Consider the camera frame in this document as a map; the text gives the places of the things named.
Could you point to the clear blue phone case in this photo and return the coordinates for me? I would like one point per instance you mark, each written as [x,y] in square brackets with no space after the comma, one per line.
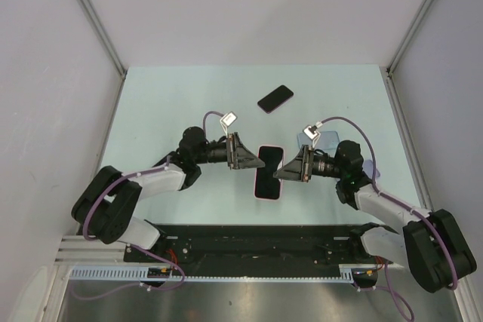
[327,142]

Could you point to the aluminium front rail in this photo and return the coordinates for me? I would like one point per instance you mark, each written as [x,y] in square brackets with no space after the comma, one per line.
[75,250]

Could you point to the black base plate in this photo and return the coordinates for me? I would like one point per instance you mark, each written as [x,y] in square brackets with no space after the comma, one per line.
[327,244]

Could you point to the pink silicone phone case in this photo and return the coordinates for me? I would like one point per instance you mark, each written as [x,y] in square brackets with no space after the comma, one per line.
[268,198]

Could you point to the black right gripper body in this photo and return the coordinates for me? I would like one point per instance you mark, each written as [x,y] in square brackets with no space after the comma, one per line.
[324,166]

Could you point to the white slotted cable duct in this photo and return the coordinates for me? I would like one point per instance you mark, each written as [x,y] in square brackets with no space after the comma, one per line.
[145,274]

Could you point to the black smartphone pink edge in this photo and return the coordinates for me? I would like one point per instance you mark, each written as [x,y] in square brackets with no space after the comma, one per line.
[275,99]

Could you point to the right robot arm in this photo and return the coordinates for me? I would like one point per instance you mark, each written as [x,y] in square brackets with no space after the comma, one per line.
[428,243]

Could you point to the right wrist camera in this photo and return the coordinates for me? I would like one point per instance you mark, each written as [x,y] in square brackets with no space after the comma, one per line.
[313,135]

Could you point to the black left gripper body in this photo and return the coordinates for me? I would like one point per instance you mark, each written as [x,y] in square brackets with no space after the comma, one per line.
[217,151]

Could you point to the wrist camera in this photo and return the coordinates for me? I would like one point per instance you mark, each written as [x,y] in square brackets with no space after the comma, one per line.
[313,135]
[226,121]

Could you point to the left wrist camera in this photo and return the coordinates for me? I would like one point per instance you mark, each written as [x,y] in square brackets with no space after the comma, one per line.
[226,121]

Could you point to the lilac phone case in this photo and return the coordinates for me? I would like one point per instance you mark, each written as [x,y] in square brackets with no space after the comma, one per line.
[369,168]

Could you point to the right aluminium frame post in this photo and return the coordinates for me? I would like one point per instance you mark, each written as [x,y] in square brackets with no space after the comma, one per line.
[415,24]

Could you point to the aluminium frame post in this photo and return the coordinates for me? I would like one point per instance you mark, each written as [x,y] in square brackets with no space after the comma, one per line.
[102,35]
[415,24]

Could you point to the left aluminium frame post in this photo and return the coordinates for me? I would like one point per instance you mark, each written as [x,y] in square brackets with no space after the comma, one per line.
[102,35]

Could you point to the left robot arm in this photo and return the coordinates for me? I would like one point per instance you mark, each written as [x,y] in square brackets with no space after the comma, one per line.
[105,210]

